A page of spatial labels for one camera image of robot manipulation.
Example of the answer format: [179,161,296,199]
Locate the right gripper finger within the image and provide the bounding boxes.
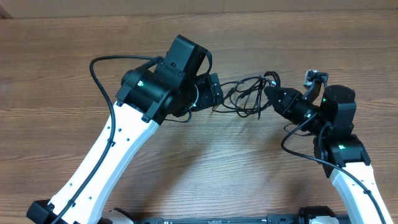
[264,86,302,100]
[268,93,299,117]

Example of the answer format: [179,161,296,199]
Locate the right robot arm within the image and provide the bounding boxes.
[264,85,392,223]

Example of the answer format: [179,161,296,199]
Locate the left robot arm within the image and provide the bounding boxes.
[27,35,223,224]

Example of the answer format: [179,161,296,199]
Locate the black usb cable bundle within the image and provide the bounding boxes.
[213,70,282,120]

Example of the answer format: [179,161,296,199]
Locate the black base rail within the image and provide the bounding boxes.
[105,205,352,224]

